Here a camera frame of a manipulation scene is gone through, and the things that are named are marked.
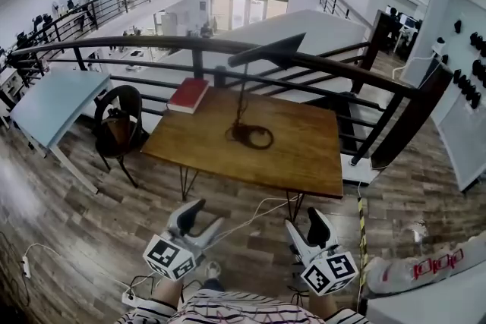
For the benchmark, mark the person's right forearm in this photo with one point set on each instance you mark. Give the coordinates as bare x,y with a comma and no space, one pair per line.
322,305

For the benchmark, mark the person's left forearm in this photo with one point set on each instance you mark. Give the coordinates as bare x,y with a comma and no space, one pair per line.
169,292

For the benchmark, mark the wide white power strip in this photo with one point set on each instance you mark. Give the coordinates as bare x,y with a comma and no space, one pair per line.
131,297

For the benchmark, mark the short black metal stair railing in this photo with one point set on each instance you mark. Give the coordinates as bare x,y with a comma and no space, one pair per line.
334,2

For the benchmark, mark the slim white power strip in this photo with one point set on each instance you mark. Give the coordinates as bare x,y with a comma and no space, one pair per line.
26,266

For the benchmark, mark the white board with black holders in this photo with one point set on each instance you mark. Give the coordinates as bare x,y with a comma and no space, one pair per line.
461,114

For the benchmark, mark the long black metal balcony railing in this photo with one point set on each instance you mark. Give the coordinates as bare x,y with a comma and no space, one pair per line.
114,0

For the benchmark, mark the white post base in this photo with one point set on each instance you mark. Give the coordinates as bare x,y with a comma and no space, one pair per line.
358,168

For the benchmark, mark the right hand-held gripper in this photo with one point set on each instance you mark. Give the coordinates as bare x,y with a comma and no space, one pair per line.
330,273

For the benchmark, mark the black desk lamp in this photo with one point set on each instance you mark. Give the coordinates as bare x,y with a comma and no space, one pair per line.
279,49

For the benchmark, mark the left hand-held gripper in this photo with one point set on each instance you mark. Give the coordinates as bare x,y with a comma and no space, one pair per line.
167,258

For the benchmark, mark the dark wooden handrail railing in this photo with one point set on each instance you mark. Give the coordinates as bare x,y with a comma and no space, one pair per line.
152,43

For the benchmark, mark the person's shoe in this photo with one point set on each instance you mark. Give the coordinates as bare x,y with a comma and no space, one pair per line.
212,269

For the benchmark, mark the black round-back chair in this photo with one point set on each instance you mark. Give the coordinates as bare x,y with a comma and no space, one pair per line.
117,140

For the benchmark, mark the light blue table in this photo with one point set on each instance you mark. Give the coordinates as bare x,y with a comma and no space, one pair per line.
57,106

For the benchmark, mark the clear plastic bag red print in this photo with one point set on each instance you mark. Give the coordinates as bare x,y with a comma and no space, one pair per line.
417,269

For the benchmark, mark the yellow black striped tape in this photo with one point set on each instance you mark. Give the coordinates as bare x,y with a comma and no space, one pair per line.
362,239

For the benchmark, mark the white tall cabinet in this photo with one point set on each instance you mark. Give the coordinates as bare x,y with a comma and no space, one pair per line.
169,23

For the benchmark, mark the person's striped shirt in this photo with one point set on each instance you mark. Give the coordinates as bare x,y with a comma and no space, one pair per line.
235,309

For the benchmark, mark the red hardcover book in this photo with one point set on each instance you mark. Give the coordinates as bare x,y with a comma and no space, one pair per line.
188,94

